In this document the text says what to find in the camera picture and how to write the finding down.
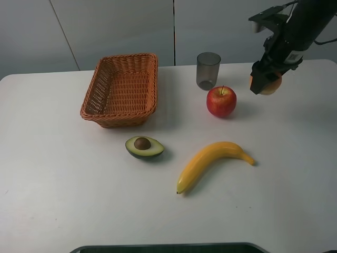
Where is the yellow banana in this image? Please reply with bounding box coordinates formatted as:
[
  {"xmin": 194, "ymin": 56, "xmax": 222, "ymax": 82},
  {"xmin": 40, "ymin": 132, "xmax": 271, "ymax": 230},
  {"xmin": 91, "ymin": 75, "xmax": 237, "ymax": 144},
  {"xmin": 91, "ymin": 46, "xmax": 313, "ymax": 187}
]
[{"xmin": 176, "ymin": 141, "xmax": 255, "ymax": 194}]

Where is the halved avocado with pit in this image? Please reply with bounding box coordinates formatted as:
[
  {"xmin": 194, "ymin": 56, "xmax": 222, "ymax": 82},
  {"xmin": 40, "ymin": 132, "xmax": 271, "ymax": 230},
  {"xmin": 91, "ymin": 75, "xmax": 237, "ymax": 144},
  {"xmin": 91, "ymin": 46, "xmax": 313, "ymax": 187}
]
[{"xmin": 125, "ymin": 136, "xmax": 165, "ymax": 160}]

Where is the brown wicker basket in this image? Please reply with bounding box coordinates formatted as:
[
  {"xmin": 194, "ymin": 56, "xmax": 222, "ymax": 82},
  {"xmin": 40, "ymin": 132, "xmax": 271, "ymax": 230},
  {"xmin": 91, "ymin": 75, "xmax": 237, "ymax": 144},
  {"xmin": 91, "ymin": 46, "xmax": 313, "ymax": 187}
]
[{"xmin": 80, "ymin": 53, "xmax": 158, "ymax": 128}]

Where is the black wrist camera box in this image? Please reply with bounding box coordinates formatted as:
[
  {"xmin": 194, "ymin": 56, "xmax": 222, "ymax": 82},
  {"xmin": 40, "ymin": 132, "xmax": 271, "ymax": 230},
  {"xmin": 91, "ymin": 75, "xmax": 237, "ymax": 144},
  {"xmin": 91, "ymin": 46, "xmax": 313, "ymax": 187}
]
[{"xmin": 249, "ymin": 5, "xmax": 288, "ymax": 33}]

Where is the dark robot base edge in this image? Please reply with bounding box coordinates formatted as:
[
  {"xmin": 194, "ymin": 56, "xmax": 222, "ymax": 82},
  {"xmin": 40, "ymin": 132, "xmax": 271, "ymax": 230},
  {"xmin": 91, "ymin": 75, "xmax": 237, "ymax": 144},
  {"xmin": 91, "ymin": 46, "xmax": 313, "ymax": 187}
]
[{"xmin": 72, "ymin": 242, "xmax": 266, "ymax": 252}]

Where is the red apple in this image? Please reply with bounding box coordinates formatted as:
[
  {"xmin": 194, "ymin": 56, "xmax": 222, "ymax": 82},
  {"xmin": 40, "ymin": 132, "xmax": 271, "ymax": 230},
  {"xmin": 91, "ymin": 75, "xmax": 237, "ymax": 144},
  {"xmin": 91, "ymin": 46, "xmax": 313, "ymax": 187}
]
[{"xmin": 206, "ymin": 86, "xmax": 237, "ymax": 118}]

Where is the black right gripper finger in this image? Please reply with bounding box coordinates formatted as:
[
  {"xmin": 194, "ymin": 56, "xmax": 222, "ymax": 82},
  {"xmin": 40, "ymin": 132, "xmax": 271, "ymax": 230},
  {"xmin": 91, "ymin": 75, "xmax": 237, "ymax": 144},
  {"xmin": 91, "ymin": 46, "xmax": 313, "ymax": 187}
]
[{"xmin": 250, "ymin": 62, "xmax": 281, "ymax": 95}]

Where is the grey translucent plastic cup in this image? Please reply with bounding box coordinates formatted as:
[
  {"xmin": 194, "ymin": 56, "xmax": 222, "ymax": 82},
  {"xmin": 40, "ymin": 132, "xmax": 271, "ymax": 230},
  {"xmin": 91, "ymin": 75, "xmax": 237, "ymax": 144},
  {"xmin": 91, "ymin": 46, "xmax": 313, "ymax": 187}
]
[{"xmin": 196, "ymin": 52, "xmax": 221, "ymax": 91}]

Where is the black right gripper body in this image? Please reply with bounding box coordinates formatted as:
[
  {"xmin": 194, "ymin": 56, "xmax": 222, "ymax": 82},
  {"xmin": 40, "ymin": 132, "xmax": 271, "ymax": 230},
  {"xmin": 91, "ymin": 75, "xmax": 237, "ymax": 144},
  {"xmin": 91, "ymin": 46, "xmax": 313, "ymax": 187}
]
[{"xmin": 257, "ymin": 0, "xmax": 336, "ymax": 75}]

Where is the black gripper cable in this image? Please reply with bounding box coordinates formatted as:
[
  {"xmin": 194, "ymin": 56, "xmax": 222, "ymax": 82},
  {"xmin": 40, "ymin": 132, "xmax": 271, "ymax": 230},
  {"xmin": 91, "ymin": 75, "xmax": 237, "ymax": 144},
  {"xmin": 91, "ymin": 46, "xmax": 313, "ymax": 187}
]
[{"xmin": 313, "ymin": 36, "xmax": 337, "ymax": 45}]

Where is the orange peach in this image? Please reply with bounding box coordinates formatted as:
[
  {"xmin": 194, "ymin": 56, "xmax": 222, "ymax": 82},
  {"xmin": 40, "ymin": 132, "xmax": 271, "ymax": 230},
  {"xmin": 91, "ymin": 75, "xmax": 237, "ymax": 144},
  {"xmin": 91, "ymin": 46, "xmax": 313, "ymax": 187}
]
[{"xmin": 249, "ymin": 72, "xmax": 283, "ymax": 96}]

